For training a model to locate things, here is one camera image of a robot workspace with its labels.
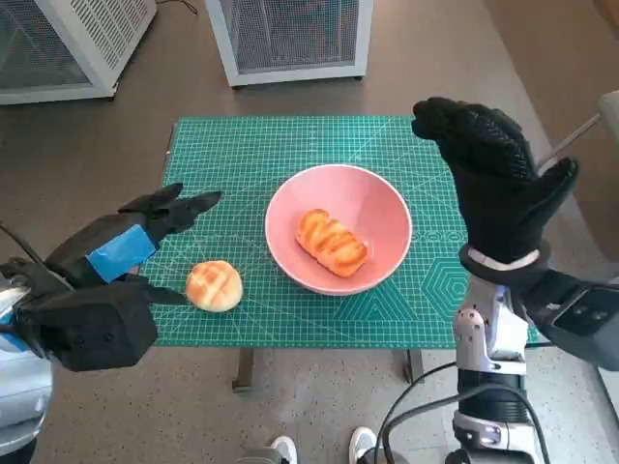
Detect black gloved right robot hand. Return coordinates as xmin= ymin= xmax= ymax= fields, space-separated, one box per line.
xmin=410 ymin=96 xmax=580 ymax=265

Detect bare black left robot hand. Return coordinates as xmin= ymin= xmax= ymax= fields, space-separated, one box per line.
xmin=43 ymin=182 xmax=223 ymax=306

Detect round toy bread bun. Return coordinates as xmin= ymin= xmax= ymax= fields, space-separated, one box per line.
xmin=186 ymin=260 xmax=244 ymax=313

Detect oblong braided toy bread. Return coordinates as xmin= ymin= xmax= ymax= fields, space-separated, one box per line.
xmin=295 ymin=208 xmax=371 ymax=279

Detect pink bowl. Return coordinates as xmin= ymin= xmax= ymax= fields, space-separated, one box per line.
xmin=264 ymin=164 xmax=413 ymax=296

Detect green cutting mat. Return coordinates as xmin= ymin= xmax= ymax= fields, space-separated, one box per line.
xmin=155 ymin=115 xmax=541 ymax=348

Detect black table leg foot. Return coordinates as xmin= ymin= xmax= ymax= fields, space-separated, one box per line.
xmin=230 ymin=348 xmax=254 ymax=393
xmin=401 ymin=348 xmax=426 ymax=386

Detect white mesh cage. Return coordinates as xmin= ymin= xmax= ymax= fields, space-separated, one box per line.
xmin=205 ymin=0 xmax=374 ymax=88
xmin=0 ymin=0 xmax=159 ymax=105

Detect white furniture panel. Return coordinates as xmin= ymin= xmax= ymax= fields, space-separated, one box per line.
xmin=597 ymin=366 xmax=619 ymax=412

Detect grey robot waist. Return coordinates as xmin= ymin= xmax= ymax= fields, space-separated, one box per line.
xmin=239 ymin=447 xmax=284 ymax=464

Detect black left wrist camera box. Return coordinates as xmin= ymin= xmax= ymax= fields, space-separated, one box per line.
xmin=13 ymin=283 xmax=159 ymax=373

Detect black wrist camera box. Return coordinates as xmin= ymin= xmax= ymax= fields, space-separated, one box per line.
xmin=13 ymin=283 xmax=159 ymax=373
xmin=512 ymin=268 xmax=619 ymax=372

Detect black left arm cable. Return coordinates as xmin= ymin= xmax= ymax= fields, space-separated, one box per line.
xmin=0 ymin=221 xmax=47 ymax=267

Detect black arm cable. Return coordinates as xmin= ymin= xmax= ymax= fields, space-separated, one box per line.
xmin=374 ymin=362 xmax=552 ymax=464
xmin=0 ymin=221 xmax=47 ymax=267

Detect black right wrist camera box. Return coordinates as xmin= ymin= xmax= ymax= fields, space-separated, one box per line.
xmin=512 ymin=268 xmax=619 ymax=372

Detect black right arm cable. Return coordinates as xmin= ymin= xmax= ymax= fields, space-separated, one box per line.
xmin=374 ymin=362 xmax=552 ymax=464

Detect thin black floor cable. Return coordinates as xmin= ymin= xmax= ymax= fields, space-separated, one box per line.
xmin=154 ymin=0 xmax=194 ymax=15

